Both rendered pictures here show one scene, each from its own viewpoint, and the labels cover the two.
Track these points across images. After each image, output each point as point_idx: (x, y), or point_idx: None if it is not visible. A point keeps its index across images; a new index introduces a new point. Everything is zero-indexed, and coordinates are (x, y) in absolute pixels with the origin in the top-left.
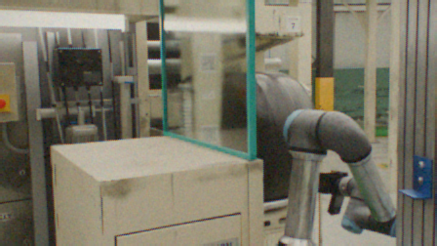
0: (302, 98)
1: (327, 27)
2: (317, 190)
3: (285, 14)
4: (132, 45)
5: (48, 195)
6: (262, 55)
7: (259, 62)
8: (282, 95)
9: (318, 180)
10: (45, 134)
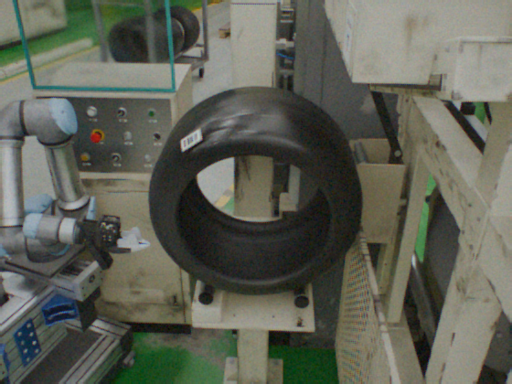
0: (166, 145)
1: None
2: (50, 166)
3: (347, 4)
4: (304, 7)
5: None
6: (510, 122)
7: (500, 139)
8: (177, 125)
9: (48, 158)
10: None
